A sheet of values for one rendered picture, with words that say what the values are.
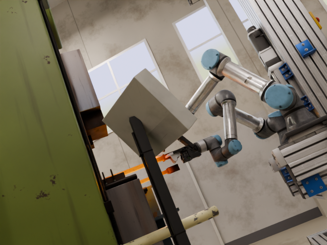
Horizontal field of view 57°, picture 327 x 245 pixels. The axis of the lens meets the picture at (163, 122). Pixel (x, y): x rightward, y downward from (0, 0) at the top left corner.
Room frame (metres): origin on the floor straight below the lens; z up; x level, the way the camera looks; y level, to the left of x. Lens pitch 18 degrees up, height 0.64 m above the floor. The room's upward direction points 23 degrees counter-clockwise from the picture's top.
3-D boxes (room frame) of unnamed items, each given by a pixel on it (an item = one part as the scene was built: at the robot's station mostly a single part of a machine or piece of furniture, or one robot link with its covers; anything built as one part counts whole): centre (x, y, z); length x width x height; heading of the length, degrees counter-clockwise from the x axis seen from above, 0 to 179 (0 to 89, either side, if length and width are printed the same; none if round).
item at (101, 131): (1.60, 0.53, 1.32); 0.42 x 0.20 x 0.10; 105
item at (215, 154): (1.81, -0.24, 0.89); 0.11 x 0.08 x 0.11; 35
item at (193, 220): (1.35, 0.15, 0.62); 0.44 x 0.05 x 0.05; 105
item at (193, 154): (1.79, -0.07, 0.98); 0.12 x 0.08 x 0.09; 105
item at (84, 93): (1.64, 0.54, 1.56); 0.42 x 0.39 x 0.40; 105
